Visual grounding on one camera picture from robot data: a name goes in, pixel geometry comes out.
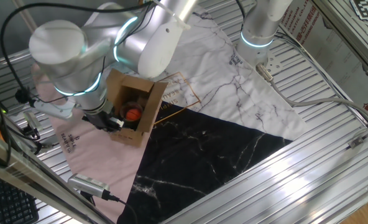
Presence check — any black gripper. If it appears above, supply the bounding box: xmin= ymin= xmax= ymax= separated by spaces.
xmin=82 ymin=107 xmax=126 ymax=133

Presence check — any brown cardboard box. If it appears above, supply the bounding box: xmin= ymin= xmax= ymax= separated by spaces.
xmin=104 ymin=68 xmax=169 ymax=148

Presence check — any orange object in box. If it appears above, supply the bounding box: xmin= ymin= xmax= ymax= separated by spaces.
xmin=119 ymin=101 xmax=144 ymax=129

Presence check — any orange mini basketball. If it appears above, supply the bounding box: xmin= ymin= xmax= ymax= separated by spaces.
xmin=125 ymin=108 xmax=142 ymax=121

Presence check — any marble pink black tablecloth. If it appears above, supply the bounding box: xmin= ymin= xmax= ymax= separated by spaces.
xmin=31 ymin=6 xmax=309 ymax=224

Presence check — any black keyboard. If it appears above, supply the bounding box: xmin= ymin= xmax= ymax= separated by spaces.
xmin=0 ymin=174 xmax=40 ymax=224

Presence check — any grey tripod pole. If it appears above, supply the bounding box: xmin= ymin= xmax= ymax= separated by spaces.
xmin=11 ymin=0 xmax=38 ymax=34

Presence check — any printed cardboard sheet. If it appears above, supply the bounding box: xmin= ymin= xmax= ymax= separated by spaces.
xmin=278 ymin=0 xmax=368 ymax=123

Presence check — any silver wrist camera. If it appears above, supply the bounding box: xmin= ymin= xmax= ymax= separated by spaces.
xmin=30 ymin=98 xmax=76 ymax=121

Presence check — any silver exterior camera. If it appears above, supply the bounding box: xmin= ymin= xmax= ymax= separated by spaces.
xmin=67 ymin=173 xmax=111 ymax=200

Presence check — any black exterior camera cable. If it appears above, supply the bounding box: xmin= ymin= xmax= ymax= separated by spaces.
xmin=104 ymin=191 xmax=139 ymax=224

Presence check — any small white camera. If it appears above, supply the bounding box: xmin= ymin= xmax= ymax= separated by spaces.
xmin=22 ymin=110 xmax=44 ymax=133

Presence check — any aluminium frame beam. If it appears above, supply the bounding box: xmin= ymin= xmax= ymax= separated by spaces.
xmin=0 ymin=127 xmax=112 ymax=224

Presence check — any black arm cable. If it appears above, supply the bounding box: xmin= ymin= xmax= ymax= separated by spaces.
xmin=0 ymin=1 xmax=156 ymax=106

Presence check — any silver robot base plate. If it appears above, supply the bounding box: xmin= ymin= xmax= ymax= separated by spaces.
xmin=263 ymin=55 xmax=285 ymax=77

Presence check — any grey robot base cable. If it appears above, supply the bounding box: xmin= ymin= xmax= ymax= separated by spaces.
xmin=255 ymin=63 xmax=368 ymax=126

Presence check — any metal corner bracket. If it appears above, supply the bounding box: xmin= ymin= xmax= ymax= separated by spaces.
xmin=347 ymin=119 xmax=368 ymax=149

